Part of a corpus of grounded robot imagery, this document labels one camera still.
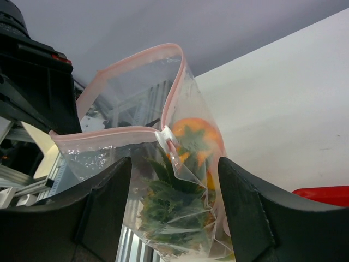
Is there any toy pineapple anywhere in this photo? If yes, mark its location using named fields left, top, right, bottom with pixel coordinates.
left=137, top=152, right=235, bottom=260

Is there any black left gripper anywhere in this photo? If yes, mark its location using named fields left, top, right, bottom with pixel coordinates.
left=1, top=0, right=81, bottom=135

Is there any clear zip top bag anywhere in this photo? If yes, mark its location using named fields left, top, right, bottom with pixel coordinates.
left=50, top=44, right=232, bottom=245

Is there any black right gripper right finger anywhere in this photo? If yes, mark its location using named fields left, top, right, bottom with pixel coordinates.
left=218, top=157, right=348, bottom=261

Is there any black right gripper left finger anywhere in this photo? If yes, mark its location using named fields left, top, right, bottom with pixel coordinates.
left=1, top=157, right=132, bottom=261

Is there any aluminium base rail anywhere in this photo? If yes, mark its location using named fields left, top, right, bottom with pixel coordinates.
left=0, top=120, right=170, bottom=262

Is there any red plastic tray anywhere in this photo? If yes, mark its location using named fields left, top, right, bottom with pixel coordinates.
left=292, top=186, right=349, bottom=207

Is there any red toy tomato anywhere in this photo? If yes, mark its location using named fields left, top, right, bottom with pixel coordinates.
left=172, top=117, right=225, bottom=166

